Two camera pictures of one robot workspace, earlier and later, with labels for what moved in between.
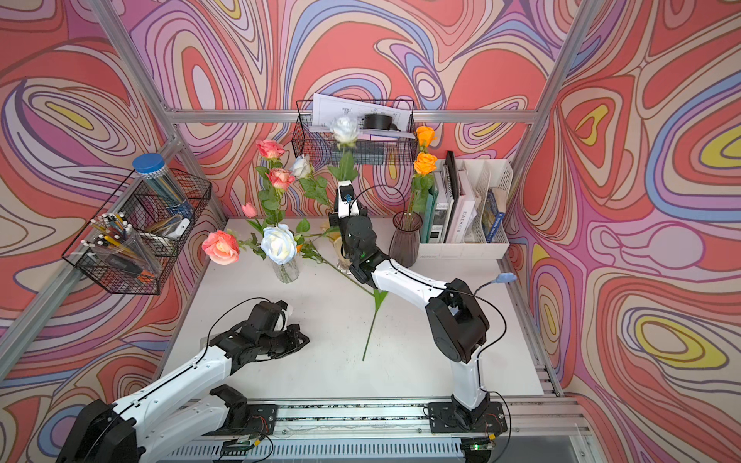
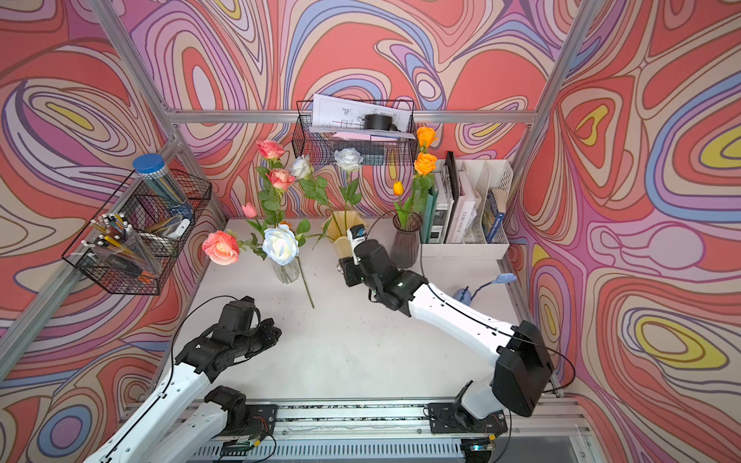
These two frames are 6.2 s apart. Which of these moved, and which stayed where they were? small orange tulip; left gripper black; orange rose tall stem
Moved: small orange tulip; left gripper black
Stayed: orange rose tall stem
